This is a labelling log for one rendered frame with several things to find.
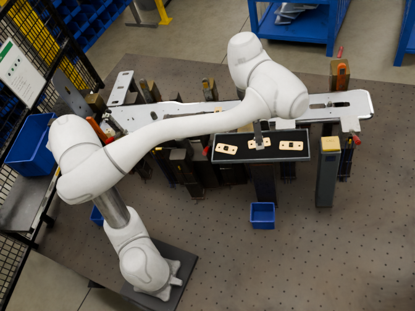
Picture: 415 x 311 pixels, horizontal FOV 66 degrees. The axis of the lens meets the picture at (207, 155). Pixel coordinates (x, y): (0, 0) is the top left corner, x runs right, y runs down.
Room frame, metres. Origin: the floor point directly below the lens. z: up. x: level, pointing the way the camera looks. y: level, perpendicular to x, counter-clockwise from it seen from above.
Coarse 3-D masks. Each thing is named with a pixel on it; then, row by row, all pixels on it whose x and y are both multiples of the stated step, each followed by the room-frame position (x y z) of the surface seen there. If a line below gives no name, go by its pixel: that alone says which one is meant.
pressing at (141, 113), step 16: (320, 96) 0.99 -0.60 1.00; (336, 96) 0.95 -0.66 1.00; (352, 96) 0.92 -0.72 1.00; (368, 96) 0.89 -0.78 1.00; (112, 112) 1.44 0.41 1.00; (128, 112) 1.39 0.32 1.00; (144, 112) 1.34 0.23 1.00; (160, 112) 1.30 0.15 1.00; (176, 112) 1.25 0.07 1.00; (192, 112) 1.21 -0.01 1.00; (304, 112) 0.93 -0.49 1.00; (320, 112) 0.90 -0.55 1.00; (336, 112) 0.87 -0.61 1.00; (352, 112) 0.83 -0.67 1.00; (368, 112) 0.80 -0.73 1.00; (128, 128) 1.27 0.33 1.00
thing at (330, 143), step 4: (328, 136) 0.66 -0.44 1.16; (332, 136) 0.65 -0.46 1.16; (336, 136) 0.64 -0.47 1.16; (324, 140) 0.65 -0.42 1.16; (328, 140) 0.64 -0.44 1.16; (332, 140) 0.64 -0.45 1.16; (336, 140) 0.63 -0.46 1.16; (324, 144) 0.63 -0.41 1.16; (328, 144) 0.63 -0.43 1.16; (332, 144) 0.62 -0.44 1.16; (336, 144) 0.61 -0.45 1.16; (324, 148) 0.62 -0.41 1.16; (328, 148) 0.61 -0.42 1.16; (332, 148) 0.60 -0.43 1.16; (336, 148) 0.60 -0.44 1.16
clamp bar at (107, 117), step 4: (108, 112) 1.20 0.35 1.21; (104, 116) 1.17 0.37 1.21; (108, 116) 1.16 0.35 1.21; (104, 120) 1.17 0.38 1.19; (108, 120) 1.16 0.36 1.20; (112, 120) 1.17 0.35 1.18; (108, 124) 1.18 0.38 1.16; (112, 124) 1.17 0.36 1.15; (116, 124) 1.17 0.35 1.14; (112, 128) 1.18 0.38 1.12; (116, 128) 1.18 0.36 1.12; (120, 128) 1.18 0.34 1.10; (116, 132) 1.19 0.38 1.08
